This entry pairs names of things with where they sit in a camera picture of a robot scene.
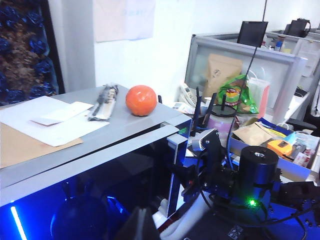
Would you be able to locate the orange fruit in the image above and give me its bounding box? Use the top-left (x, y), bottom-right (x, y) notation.
top-left (125, 84), bottom-right (158, 117)

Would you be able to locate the black backpack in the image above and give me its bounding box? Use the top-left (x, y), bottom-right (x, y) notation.
top-left (284, 18), bottom-right (312, 38)

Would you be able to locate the black silver microwave oven body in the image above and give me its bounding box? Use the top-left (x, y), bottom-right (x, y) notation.
top-left (0, 84), bottom-right (193, 191)

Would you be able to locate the silver foil snack packet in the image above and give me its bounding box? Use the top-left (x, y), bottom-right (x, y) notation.
top-left (87, 83), bottom-right (120, 123)

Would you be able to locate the white red shopping bag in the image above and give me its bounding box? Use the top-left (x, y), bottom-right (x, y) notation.
top-left (247, 77), bottom-right (271, 118)

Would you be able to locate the white desk telephone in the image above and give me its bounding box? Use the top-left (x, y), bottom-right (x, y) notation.
top-left (180, 82), bottom-right (201, 106)

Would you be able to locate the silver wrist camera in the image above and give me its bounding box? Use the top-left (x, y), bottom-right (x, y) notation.
top-left (191, 129), bottom-right (213, 152)

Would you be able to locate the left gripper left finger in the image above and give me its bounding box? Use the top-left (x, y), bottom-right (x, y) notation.
top-left (117, 207), bottom-right (145, 240)

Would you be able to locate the brown paper pouch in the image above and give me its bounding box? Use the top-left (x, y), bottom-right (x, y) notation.
top-left (232, 122), bottom-right (273, 147)

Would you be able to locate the yellow tape measure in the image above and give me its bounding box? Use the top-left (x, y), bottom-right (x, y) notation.
top-left (266, 139), bottom-right (293, 157)

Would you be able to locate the green snack bag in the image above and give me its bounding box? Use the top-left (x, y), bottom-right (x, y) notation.
top-left (216, 74), bottom-right (260, 115)

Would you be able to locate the small white envelope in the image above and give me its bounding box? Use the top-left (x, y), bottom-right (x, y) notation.
top-left (29, 101), bottom-right (95, 126)

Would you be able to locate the plastic cup black lid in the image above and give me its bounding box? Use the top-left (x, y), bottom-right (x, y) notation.
top-left (207, 94), bottom-right (237, 141)

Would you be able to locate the thin black hanging cable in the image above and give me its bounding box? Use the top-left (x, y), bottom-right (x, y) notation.
top-left (226, 0), bottom-right (268, 166)

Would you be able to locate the framed blue flower picture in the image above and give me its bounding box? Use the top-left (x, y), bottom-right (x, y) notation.
top-left (0, 0), bottom-right (66, 106)

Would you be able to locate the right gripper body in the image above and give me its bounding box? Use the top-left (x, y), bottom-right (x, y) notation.
top-left (197, 128), bottom-right (241, 198)

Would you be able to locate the brown kraft paper bag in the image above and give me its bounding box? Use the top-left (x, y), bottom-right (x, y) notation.
top-left (202, 53), bottom-right (243, 98)

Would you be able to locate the blue cardboard box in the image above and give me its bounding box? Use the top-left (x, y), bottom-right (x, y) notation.
top-left (229, 117), bottom-right (320, 183)

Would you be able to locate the large white paper sheet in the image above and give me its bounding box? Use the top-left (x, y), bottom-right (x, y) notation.
top-left (0, 95), bottom-right (111, 148)

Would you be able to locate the black glass microwave door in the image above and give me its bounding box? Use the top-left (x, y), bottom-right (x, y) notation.
top-left (0, 124), bottom-right (189, 240)

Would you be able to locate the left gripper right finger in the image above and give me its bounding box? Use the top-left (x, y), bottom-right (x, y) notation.
top-left (144, 208), bottom-right (161, 240)

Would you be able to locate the white table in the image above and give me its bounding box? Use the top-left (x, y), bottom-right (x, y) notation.
top-left (149, 192), bottom-right (213, 240)

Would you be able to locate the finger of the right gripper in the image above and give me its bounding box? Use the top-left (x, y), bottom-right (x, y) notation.
top-left (182, 186), bottom-right (201, 203)
top-left (174, 164), bottom-right (200, 187)

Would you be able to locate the frosted office partition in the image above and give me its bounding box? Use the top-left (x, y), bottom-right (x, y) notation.
top-left (184, 33), bottom-right (308, 118)

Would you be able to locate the white wall poster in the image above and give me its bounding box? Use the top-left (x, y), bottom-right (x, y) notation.
top-left (92, 0), bottom-right (155, 43)

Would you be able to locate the brown kraft envelope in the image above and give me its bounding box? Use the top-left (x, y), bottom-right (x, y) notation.
top-left (0, 122), bottom-right (84, 170)

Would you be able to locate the black desk monitor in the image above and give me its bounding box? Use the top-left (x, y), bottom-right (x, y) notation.
top-left (236, 21), bottom-right (269, 47)

